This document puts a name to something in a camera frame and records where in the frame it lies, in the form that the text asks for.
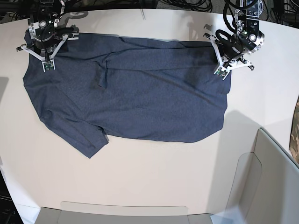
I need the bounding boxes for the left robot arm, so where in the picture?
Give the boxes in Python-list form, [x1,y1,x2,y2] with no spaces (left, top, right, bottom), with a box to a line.
[215,0,264,69]

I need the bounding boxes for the dark blue t-shirt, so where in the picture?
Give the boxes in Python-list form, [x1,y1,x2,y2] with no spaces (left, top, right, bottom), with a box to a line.
[23,33,231,158]

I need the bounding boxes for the grey chair right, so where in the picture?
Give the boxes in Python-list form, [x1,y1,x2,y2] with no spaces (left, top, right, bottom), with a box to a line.
[224,129,299,224]

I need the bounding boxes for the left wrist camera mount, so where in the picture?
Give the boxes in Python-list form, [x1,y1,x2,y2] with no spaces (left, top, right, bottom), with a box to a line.
[204,29,255,80]

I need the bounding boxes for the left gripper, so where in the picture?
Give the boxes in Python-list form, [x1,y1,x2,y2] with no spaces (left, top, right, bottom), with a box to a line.
[215,29,248,68]

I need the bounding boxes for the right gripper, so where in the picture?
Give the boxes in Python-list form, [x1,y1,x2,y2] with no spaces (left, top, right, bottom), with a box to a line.
[28,25,77,46]

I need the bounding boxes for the camouflage fabric at edge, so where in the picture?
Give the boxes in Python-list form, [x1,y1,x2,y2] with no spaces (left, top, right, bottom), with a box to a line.
[289,100,299,163]

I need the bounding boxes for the grey chair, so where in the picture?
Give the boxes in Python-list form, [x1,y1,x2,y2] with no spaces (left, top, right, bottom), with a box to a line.
[35,201,212,224]
[224,129,299,224]

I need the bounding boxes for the grey chair bottom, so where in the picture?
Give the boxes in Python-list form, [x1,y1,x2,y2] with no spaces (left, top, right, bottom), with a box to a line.
[35,201,212,224]

